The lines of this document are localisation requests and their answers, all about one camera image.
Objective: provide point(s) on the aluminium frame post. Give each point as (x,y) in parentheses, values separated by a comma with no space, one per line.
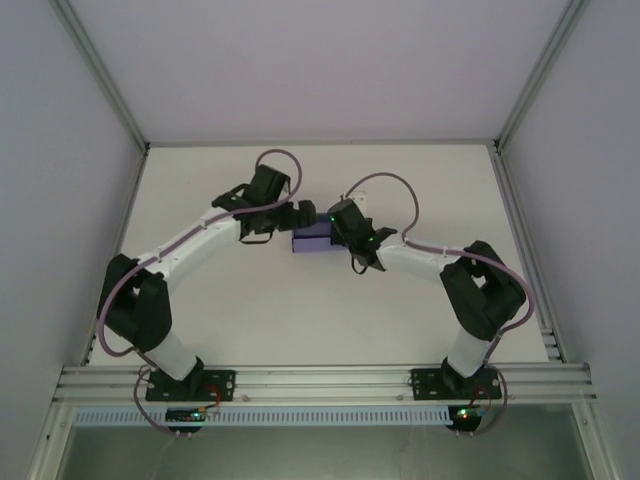
(102,70)
(538,70)

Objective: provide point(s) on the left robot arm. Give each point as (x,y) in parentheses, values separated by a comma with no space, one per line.
(200,242)

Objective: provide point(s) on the aluminium frame leg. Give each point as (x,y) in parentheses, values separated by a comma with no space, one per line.
(50,445)
(595,445)

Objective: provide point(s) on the wide aluminium mounting rail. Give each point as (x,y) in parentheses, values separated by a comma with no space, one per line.
(320,385)

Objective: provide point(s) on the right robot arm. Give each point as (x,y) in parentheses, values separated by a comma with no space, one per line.
(410,260)

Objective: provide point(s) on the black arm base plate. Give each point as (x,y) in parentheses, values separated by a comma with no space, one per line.
(225,381)
(425,385)

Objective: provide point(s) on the small green circuit board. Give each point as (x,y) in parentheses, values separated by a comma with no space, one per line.
(465,414)
(185,415)

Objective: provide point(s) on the purple paper box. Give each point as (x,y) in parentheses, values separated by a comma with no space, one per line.
(312,245)

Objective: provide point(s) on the aluminium table side rail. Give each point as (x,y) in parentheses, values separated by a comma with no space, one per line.
(131,190)
(512,200)

